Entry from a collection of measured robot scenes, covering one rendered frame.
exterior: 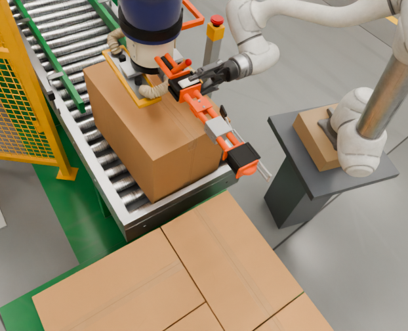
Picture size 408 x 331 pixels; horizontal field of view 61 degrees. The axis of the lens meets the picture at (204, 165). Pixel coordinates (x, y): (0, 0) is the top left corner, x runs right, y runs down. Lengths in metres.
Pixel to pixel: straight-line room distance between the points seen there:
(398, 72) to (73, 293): 1.44
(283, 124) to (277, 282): 0.78
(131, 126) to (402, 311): 1.94
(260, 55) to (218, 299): 1.02
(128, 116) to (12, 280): 1.23
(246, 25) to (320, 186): 0.80
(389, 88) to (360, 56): 2.65
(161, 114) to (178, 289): 0.75
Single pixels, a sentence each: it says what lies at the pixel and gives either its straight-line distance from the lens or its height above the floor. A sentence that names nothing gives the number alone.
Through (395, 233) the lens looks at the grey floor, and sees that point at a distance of 2.77.
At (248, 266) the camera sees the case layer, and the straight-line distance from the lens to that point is 1.66.
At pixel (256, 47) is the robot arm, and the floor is 1.28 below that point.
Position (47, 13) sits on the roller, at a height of 0.51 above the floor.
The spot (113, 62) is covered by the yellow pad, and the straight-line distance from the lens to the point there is 1.51.
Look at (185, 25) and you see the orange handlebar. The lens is 1.51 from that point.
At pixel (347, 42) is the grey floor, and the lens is 4.01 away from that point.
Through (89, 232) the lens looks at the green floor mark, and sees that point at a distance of 2.30.
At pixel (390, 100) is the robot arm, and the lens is 1.30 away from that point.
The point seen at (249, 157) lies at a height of 1.24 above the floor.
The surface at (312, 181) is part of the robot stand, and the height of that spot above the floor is 0.75.
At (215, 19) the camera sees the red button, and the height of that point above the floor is 1.04.
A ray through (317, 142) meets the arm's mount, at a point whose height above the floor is 0.84.
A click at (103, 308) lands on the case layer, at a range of 1.59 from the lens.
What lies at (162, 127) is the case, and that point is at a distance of 1.47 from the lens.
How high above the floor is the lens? 2.09
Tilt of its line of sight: 56 degrees down
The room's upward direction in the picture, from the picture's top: 12 degrees clockwise
